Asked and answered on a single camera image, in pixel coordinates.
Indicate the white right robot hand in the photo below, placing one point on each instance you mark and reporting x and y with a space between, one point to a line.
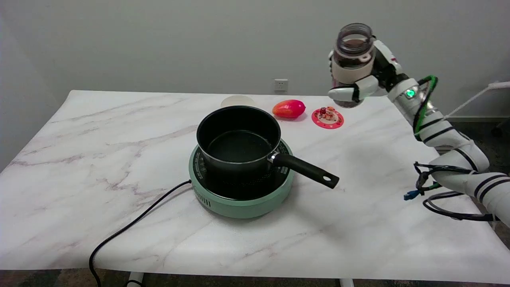
372 81

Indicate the clear plastic bottle with beans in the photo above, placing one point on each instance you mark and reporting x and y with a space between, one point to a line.
352 56

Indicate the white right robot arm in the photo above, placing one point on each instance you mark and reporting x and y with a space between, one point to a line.
450 143

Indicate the pink round coaster with sweets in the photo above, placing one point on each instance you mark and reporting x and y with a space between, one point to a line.
327 117

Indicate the red orange mango toy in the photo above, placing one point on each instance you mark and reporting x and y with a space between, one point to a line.
289 108

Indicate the white rod stand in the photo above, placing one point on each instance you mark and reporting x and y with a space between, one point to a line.
478 95

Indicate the green induction cooker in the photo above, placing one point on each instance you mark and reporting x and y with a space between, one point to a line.
239 195

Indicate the white table leg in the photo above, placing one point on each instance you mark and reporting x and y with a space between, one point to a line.
134 279
346 282

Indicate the white wall socket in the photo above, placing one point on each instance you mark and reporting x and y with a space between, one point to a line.
280 85

